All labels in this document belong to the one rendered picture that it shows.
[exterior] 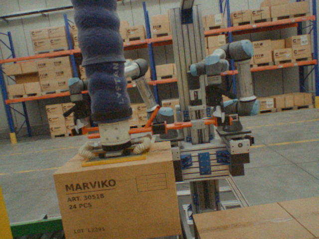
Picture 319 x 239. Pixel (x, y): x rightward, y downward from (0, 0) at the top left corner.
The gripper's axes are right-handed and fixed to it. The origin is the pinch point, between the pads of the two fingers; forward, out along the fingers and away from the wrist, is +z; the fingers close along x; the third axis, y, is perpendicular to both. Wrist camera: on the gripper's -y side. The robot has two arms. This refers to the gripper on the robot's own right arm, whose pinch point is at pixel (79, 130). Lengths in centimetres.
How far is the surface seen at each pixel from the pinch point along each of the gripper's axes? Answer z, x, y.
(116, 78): -30, -34, 37
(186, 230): 60, -31, 63
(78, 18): -61, -35, 23
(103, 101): -19, -37, 29
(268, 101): 81, 678, 411
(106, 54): -42, -36, 34
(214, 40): -145, 681, 244
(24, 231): 63, -10, -46
